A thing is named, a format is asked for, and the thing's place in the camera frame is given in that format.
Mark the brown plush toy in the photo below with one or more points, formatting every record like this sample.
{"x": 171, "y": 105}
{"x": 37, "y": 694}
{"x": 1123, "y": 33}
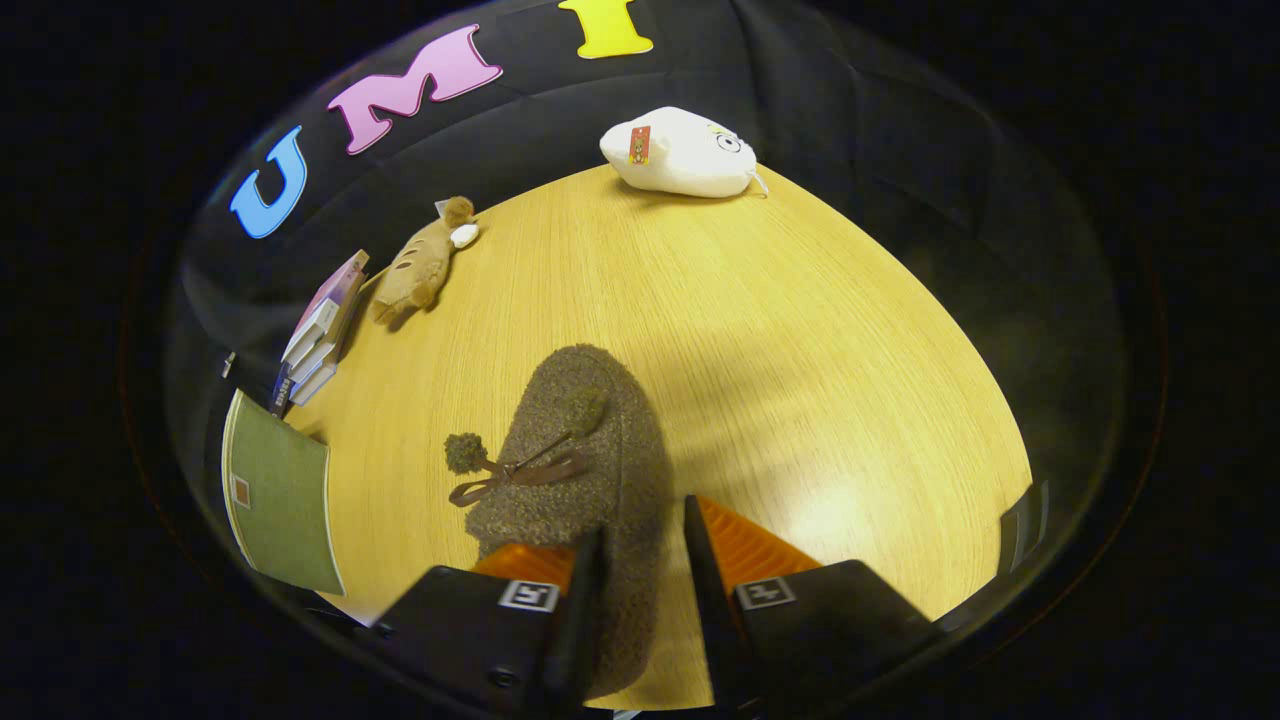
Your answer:
{"x": 415, "y": 270}

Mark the black backdrop cloth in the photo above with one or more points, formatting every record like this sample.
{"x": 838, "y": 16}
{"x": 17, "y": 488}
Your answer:
{"x": 800, "y": 80}

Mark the white book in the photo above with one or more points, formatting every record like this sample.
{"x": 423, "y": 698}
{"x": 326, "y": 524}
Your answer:
{"x": 312, "y": 350}

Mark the brown fuzzy shoe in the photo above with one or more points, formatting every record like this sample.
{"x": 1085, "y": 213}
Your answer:
{"x": 620, "y": 480}

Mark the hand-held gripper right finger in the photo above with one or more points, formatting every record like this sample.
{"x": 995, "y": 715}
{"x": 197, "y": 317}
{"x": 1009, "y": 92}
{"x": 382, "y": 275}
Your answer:
{"x": 715, "y": 600}

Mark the white plush toy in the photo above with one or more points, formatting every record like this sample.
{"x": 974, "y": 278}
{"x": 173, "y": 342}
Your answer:
{"x": 680, "y": 150}

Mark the pale blue book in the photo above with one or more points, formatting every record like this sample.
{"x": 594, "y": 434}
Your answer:
{"x": 315, "y": 383}

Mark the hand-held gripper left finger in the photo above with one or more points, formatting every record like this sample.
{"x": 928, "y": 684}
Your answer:
{"x": 575, "y": 620}

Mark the white clip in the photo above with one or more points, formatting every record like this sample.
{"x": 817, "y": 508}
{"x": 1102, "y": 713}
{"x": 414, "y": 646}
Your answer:
{"x": 228, "y": 365}

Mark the pink book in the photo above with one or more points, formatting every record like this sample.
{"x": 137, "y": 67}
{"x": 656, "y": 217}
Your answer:
{"x": 335, "y": 290}

